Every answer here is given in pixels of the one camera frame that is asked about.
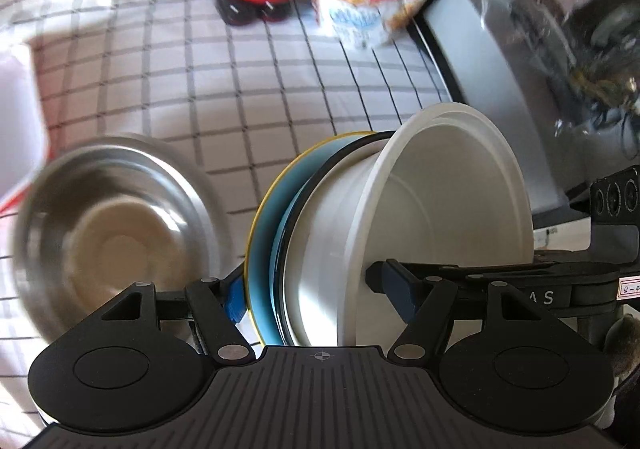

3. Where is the person's right forearm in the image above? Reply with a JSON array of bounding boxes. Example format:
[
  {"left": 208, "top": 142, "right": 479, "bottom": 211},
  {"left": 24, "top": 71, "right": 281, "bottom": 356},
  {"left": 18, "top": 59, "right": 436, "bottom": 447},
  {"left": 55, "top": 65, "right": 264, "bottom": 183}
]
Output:
[{"left": 600, "top": 313, "right": 640, "bottom": 432}]

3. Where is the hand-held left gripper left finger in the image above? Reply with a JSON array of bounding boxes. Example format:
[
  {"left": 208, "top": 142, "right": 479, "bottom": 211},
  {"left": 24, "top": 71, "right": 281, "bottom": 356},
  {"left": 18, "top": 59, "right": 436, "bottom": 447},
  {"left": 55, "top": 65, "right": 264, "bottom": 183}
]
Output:
[{"left": 100, "top": 265, "right": 254, "bottom": 366}]

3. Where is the blue plate with yellow rim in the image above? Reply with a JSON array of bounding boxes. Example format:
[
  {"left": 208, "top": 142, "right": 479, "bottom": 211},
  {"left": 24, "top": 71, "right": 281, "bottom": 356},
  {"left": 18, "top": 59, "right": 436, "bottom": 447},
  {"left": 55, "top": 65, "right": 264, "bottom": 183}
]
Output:
[{"left": 245, "top": 131, "right": 377, "bottom": 348}]

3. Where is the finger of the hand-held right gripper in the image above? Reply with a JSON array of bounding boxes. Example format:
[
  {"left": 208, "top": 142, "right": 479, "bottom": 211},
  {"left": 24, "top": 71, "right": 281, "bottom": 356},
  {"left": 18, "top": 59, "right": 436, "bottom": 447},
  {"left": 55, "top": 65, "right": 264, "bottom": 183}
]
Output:
[{"left": 407, "top": 259, "right": 619, "bottom": 291}]

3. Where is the checked tablecloth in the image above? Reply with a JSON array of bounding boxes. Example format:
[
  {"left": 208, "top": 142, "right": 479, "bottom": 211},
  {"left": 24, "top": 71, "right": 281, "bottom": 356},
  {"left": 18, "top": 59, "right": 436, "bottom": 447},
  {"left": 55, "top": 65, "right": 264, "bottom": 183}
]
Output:
[{"left": 0, "top": 0, "right": 456, "bottom": 430}]

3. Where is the white bowl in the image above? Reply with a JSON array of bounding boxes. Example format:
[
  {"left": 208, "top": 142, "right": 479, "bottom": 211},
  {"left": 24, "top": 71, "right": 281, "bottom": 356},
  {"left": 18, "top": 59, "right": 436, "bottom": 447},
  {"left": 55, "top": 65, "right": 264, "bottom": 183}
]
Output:
[{"left": 287, "top": 101, "right": 535, "bottom": 348}]

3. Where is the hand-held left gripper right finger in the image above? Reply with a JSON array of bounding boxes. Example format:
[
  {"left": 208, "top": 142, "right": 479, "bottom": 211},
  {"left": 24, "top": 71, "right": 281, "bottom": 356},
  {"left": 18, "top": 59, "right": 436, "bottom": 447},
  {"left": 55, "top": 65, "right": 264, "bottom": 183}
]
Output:
[{"left": 365, "top": 259, "right": 512, "bottom": 361}]

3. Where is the stainless steel bowl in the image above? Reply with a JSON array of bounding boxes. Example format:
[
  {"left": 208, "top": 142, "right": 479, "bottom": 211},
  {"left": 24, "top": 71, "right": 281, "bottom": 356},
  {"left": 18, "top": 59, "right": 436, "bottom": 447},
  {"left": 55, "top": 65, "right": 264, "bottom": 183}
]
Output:
[{"left": 12, "top": 136, "right": 224, "bottom": 346}]

